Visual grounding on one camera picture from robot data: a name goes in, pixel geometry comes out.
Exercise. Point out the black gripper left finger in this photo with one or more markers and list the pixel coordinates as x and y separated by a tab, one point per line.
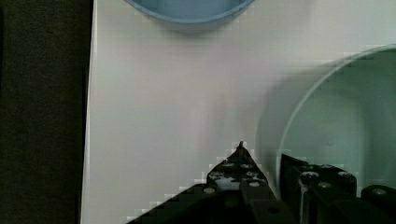
235	191

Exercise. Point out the green mug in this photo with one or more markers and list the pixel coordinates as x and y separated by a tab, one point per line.
340	113

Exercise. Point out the blue mug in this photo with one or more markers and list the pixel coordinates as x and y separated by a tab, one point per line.
191	16

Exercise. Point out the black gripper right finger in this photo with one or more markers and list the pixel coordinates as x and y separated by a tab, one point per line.
325	194

